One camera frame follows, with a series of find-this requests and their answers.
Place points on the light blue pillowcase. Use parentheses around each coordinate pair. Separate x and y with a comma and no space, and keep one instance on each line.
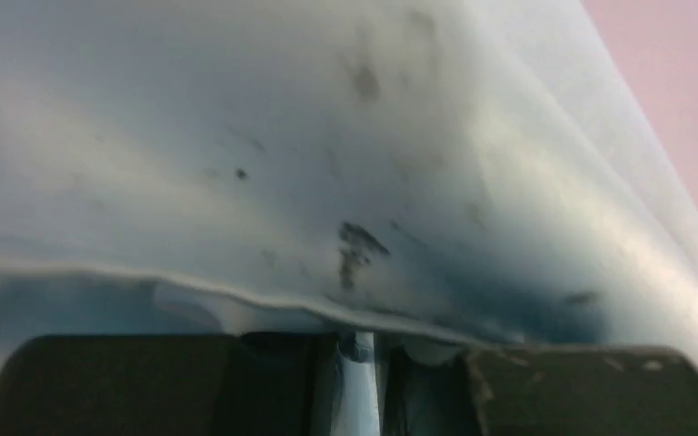
(454,178)

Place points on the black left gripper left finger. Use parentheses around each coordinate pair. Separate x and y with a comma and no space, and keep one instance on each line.
(179,384)

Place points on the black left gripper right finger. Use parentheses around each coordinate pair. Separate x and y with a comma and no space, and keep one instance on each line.
(566,397)

